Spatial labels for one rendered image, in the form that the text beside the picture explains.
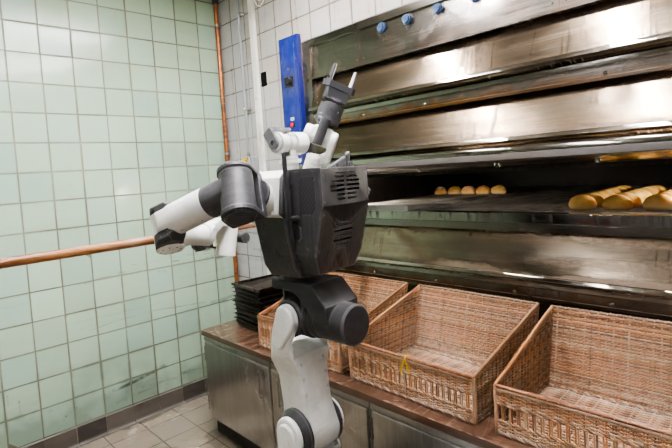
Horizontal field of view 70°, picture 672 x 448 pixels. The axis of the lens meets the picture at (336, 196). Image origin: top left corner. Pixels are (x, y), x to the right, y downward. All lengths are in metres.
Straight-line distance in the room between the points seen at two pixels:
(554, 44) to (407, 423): 1.40
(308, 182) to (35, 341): 2.07
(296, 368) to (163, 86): 2.18
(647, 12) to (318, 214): 1.22
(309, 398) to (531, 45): 1.43
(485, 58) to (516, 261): 0.80
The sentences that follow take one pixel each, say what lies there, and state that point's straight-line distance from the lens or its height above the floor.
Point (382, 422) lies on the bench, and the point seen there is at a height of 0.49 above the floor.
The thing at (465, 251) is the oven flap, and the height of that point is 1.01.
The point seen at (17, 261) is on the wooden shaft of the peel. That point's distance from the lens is 1.66.
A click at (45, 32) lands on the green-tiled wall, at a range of 3.07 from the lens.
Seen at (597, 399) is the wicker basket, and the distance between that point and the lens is 1.91.
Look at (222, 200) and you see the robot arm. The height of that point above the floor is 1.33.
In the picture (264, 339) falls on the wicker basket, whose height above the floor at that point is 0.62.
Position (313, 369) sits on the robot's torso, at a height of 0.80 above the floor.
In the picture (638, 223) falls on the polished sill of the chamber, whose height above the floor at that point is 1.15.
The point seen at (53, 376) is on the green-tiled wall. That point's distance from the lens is 3.09.
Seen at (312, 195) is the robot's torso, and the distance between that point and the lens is 1.25.
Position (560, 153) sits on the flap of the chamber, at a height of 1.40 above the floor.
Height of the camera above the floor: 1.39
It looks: 3 degrees down
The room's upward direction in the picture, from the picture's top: 4 degrees counter-clockwise
